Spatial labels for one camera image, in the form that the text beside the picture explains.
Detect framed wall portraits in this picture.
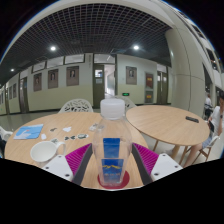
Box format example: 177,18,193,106
0,65,138,101

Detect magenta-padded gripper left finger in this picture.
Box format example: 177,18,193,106
42,142,94,187

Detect wooden-legged chair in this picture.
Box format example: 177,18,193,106
191,134,221,164

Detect clear blue-labelled water bottle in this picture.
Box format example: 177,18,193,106
92,98,133,188

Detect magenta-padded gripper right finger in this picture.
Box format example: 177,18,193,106
131,142,184,186

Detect open dark green door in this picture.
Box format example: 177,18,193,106
92,63,118,109

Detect white mug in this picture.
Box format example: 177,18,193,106
29,139,67,165

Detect flat round red coaster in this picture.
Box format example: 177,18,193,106
97,169,131,190

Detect round wooden side table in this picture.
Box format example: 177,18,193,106
125,104,211,161

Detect small black device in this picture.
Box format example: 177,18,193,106
185,115,200,124

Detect round ceiling lights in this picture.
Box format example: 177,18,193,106
9,44,140,73

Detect white plastic lattice chair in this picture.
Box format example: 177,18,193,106
0,126,14,143
58,98,94,114
114,94,137,111

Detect light blue booklet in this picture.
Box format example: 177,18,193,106
13,123,45,140

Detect dark green double door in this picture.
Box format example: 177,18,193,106
18,77,30,114
156,70,169,105

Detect person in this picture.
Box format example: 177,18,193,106
182,91,224,168
203,93,213,119

